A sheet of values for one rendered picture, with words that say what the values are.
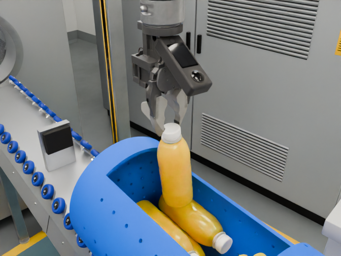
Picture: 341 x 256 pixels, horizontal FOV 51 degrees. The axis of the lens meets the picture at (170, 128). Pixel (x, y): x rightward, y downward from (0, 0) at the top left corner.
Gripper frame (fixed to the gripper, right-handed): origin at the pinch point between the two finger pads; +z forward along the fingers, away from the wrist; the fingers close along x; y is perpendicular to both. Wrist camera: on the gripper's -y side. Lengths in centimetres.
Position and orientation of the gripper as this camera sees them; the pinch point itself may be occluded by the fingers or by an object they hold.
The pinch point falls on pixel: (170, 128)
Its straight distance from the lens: 69.8
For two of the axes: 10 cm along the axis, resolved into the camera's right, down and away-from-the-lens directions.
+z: 0.0, 8.6, 5.1
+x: -7.7, 3.2, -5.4
